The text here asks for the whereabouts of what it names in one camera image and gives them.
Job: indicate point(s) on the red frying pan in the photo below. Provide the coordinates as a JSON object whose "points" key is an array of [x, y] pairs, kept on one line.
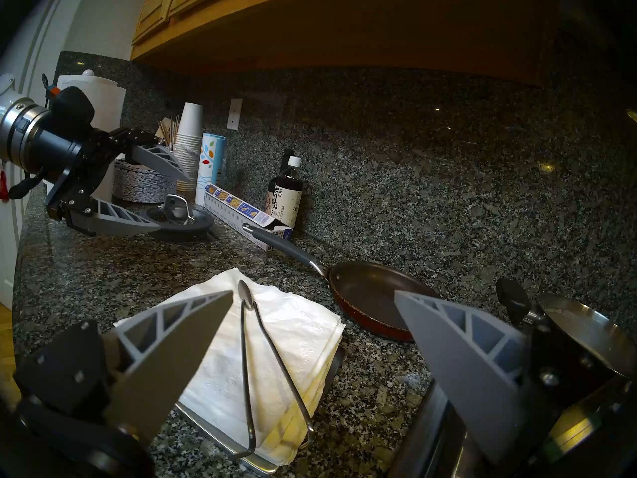
{"points": [[368, 293]]}

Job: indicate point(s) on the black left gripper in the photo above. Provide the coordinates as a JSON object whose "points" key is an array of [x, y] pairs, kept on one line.
{"points": [[84, 158]]}

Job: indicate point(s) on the white capped sauce bottle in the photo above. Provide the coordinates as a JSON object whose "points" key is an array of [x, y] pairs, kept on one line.
{"points": [[288, 198]]}

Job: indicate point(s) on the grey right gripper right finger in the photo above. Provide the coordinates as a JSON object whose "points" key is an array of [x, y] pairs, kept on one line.
{"points": [[463, 362]]}

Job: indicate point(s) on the white napkin stack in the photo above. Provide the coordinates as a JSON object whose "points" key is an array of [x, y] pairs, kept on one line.
{"points": [[298, 332]]}

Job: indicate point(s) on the leaf print cylinder container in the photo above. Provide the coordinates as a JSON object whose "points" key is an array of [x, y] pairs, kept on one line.
{"points": [[211, 158]]}

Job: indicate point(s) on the steel gas stove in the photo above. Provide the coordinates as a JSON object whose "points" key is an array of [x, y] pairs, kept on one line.
{"points": [[428, 447]]}

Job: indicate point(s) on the patterned paper plate stack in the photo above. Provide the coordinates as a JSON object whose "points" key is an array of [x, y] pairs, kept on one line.
{"points": [[139, 183]]}

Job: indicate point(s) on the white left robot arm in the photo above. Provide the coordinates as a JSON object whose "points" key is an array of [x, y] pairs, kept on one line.
{"points": [[20, 128]]}

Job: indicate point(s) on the stainless steel pot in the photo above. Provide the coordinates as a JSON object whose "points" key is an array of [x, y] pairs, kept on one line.
{"points": [[582, 322]]}

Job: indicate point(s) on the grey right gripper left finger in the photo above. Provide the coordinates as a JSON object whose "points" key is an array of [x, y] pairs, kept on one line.
{"points": [[169, 352]]}

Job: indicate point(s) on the wooden wall cabinet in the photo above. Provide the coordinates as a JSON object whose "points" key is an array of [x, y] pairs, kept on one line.
{"points": [[298, 24]]}

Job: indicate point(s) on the white wall outlet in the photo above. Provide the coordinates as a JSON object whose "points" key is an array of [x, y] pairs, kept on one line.
{"points": [[235, 113]]}

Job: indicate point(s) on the blue white foil box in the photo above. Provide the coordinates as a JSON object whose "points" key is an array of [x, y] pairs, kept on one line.
{"points": [[234, 210]]}

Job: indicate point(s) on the white paper towel roll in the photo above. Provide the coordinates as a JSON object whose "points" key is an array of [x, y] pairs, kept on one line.
{"points": [[107, 103]]}

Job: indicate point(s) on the dark glass bottle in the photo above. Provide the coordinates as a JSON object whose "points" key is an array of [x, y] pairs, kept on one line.
{"points": [[287, 158]]}

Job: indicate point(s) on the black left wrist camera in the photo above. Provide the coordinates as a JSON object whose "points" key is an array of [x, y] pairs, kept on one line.
{"points": [[72, 111]]}

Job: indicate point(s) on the white paper cup stack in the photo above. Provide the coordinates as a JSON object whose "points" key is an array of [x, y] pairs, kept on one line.
{"points": [[190, 123]]}

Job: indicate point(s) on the wooden stir sticks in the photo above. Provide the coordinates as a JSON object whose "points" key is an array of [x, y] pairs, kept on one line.
{"points": [[166, 128]]}

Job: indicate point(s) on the black pot lid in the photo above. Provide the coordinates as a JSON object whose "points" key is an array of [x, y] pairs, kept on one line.
{"points": [[204, 220]]}

